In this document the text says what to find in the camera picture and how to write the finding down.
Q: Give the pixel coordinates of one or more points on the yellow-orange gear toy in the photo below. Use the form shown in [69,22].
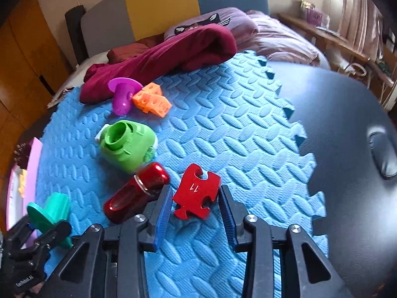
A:
[22,181]

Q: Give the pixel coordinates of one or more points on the pink curtain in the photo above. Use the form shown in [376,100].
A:
[359,12]

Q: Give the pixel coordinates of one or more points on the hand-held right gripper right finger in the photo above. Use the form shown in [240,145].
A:
[228,220]

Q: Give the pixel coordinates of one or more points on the white metal frame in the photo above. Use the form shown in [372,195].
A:
[356,68]

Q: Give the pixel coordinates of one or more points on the blue foam mat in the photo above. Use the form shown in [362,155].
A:
[223,130]

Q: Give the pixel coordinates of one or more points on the purple plastic toy cup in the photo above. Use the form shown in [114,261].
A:
[122,97]

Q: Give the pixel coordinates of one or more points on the red puzzle piece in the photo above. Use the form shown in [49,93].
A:
[194,192]

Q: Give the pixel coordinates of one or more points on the pink duvet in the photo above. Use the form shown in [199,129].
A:
[285,40]

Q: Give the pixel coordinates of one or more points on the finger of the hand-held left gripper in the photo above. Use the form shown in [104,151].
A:
[43,242]
[15,236]

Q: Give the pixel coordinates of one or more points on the purple box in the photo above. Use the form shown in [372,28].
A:
[313,15]

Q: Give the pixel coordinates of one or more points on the teal plastic toy cup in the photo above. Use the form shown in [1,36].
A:
[55,208]

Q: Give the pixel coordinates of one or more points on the green plastic toy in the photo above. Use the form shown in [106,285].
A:
[130,146]

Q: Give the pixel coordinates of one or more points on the wooden wardrobe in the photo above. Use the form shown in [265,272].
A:
[28,62]

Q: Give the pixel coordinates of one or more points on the grey yellow blue headboard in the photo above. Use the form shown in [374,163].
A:
[161,3]

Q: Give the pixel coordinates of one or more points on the shiny red bottle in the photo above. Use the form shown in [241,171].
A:
[136,192]

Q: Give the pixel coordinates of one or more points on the wooden side desk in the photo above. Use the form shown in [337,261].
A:
[328,35]

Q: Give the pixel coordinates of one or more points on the maroon blanket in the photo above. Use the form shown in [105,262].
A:
[186,52]

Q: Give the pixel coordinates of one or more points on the dark brown spiky toy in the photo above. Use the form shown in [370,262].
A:
[22,156]

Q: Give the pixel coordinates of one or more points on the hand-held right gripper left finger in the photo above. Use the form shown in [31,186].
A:
[162,217]

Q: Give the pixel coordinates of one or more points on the purple dog print pillow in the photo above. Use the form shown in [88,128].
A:
[238,21]

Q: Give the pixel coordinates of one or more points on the orange toy block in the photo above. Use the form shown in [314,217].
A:
[152,99]

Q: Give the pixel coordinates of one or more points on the white cloth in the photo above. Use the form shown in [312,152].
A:
[83,68]

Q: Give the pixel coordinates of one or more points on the pink storage box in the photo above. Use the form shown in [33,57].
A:
[34,161]

